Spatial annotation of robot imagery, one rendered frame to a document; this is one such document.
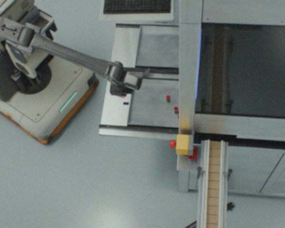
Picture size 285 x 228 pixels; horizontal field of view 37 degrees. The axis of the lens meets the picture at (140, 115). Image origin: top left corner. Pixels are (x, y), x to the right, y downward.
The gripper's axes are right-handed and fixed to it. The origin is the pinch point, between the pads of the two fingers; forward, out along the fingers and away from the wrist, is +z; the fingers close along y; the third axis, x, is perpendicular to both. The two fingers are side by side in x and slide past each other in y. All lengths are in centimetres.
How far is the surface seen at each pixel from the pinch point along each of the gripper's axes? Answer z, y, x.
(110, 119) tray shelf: 19.8, -8.9, -3.4
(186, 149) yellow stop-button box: 5.4, 30.4, -22.3
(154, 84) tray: 20.0, 11.4, 18.2
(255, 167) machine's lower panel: 49, 67, -13
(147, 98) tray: 19.8, 8.4, 9.8
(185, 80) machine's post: -40, 29, -13
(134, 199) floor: 108, -4, -22
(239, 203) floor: 108, 66, -19
